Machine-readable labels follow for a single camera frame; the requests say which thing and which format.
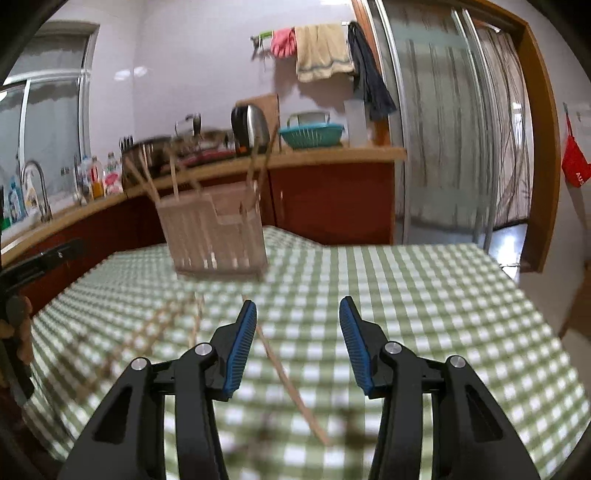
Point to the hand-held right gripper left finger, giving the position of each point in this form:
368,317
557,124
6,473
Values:
240,350

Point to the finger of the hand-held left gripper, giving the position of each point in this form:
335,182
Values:
41,265

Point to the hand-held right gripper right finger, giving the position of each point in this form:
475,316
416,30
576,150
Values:
358,350

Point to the pile of wooden chopsticks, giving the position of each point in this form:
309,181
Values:
138,339

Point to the beige perforated utensil basket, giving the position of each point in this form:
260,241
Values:
212,235

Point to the person's left hand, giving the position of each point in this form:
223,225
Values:
24,341

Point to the green bottle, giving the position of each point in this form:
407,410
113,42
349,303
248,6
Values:
4,219

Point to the green checked tablecloth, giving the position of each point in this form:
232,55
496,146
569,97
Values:
392,300

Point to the blue dish soap bottle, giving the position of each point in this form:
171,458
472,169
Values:
15,203

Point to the white cleaner bottle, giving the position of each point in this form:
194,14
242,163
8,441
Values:
31,196

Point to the tall steel faucet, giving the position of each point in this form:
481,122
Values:
41,194

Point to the small steel tap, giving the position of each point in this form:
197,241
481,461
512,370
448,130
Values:
79,180

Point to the red label oil bottle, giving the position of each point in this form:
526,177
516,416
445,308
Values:
96,182

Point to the red-brown kitchen cabinets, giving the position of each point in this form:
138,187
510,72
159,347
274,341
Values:
332,203

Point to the red induction cooker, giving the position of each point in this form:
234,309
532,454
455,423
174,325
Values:
207,158

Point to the wooden kitchen counter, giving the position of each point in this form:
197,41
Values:
323,154

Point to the steel wok with lid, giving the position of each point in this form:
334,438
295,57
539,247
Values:
203,136

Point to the teal plastic colander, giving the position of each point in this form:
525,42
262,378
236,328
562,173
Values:
311,137

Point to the black electric kettle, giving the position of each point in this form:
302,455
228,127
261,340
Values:
251,129

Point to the sliding glass door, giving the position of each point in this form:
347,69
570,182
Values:
443,138

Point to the wooden cutting board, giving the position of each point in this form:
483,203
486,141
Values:
270,110

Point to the dark hanging cloth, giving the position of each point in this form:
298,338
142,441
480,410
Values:
371,78

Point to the red hanging bag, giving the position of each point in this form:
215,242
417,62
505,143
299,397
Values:
577,161

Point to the beige hanging towel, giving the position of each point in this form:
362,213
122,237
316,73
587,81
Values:
323,50

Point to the pink rubber gloves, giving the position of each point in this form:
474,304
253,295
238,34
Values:
282,42

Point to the aluminium frame window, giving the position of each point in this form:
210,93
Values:
51,101

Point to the wooden door frame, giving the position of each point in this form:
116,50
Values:
540,161

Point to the wall towel rack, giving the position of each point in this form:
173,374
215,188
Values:
262,41

